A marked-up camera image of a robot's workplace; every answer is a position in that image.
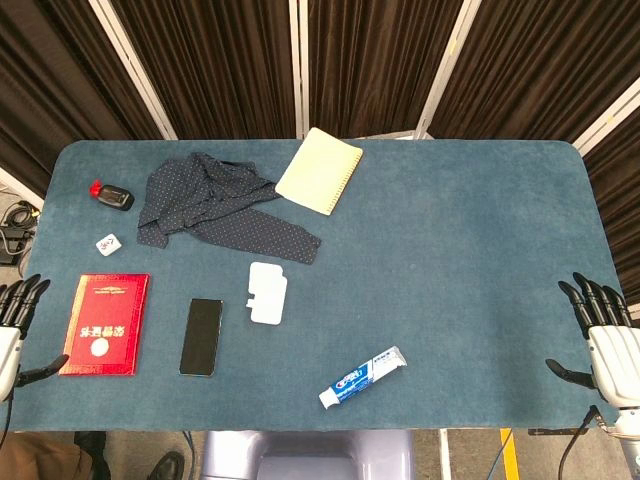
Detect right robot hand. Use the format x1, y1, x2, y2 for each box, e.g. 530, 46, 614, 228
545, 271, 640, 407

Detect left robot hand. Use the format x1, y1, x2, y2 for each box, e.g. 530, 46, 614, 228
0, 273, 70, 404

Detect black smartphone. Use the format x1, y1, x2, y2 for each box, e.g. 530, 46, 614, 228
178, 298, 225, 379

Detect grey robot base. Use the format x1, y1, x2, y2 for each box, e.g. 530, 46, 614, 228
199, 429, 416, 480

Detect white plastic piece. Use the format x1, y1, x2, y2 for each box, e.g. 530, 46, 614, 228
246, 261, 289, 327

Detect red certificate book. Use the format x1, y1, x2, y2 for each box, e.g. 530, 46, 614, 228
58, 272, 151, 377

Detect brown trouser leg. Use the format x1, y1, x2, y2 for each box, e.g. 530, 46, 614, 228
0, 431, 94, 480

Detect white mahjong tile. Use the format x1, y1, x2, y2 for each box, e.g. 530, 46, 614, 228
95, 232, 123, 258

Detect black bottle with red cap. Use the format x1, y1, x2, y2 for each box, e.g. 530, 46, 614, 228
88, 181, 135, 212

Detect black shoe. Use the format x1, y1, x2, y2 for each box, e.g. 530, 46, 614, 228
147, 450, 186, 480

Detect blue table mat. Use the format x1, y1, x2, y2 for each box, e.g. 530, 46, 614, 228
0, 138, 629, 434

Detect navy polka dot shirt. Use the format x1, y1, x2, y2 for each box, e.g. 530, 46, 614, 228
136, 151, 323, 266

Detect blue white toothpaste tube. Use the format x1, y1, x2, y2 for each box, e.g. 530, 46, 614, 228
318, 345, 407, 411

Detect cream spiral notebook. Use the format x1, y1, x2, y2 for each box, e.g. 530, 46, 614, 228
274, 126, 364, 217

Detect dark brown curtain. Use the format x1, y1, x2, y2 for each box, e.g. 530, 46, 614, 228
0, 0, 640, 321

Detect black cable on right wrist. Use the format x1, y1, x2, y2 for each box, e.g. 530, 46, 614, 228
558, 404, 609, 480

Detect black cables on floor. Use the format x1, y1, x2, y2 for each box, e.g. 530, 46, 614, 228
0, 199, 42, 276

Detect white partition frame post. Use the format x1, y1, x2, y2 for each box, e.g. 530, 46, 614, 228
572, 74, 640, 155
88, 0, 179, 140
288, 0, 311, 140
415, 0, 482, 140

